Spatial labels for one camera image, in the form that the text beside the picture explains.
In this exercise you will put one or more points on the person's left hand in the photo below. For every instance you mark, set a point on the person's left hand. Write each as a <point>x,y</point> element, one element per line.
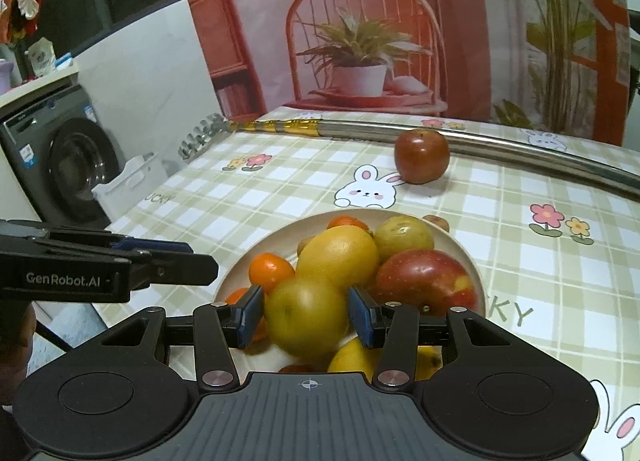
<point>17,341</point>

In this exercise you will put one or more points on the small orange tangerine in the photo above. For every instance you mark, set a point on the small orange tangerine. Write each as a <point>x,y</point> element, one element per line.
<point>350,222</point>
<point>235,297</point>
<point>271,271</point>

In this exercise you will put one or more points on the white plastic basket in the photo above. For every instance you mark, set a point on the white plastic basket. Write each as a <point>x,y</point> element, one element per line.
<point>132,186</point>

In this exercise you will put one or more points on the pink printed wall backdrop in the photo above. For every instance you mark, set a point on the pink printed wall backdrop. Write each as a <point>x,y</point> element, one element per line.
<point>450,16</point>

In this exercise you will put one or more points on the dark red apple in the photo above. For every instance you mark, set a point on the dark red apple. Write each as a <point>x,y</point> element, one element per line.
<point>421,156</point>

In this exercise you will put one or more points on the white detergent bag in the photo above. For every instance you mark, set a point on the white detergent bag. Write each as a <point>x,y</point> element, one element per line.
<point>47,56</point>

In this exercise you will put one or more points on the grey washing machine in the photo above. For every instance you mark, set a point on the grey washing machine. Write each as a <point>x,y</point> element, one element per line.
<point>60,161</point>

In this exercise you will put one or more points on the large yellow orange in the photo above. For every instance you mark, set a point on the large yellow orange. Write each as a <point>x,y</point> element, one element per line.
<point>337,256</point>

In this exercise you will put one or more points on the grey brush head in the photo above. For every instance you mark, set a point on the grey brush head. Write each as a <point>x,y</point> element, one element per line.
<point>202,136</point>

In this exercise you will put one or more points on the yellow lemon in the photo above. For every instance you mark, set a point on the yellow lemon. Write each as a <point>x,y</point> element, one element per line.
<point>350,358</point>

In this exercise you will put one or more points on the metal pole with yellow tape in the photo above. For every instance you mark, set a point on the metal pole with yellow tape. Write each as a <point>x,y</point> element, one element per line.
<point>500,146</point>

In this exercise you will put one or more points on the red apple with yellow patch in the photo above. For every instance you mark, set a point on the red apple with yellow patch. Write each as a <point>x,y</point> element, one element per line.
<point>425,278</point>

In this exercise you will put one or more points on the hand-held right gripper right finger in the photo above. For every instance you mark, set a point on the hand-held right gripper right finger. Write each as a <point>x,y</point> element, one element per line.
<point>361,316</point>

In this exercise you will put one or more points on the small brown round fruit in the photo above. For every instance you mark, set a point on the small brown round fruit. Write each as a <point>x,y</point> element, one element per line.
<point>436,222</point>
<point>304,246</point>

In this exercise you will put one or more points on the beige round plate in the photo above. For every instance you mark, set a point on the beige round plate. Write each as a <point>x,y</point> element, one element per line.
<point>277,241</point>

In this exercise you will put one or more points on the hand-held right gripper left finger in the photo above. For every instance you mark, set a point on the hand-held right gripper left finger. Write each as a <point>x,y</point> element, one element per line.
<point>250,313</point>

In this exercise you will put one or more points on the colourful hanging clothes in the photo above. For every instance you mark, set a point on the colourful hanging clothes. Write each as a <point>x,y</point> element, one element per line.
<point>22,6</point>

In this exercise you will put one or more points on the purple cup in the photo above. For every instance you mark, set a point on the purple cup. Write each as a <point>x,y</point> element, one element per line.
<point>5,76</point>

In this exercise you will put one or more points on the yellow-green pear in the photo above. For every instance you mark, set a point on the yellow-green pear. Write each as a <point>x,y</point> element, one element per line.
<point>305,316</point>
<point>402,236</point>

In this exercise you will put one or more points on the checked tablecloth with rabbits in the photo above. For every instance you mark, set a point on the checked tablecloth with rabbits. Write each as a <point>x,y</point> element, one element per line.
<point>525,291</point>

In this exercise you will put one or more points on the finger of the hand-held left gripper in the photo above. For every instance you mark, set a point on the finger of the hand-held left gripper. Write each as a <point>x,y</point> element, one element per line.
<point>150,245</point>
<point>180,268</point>

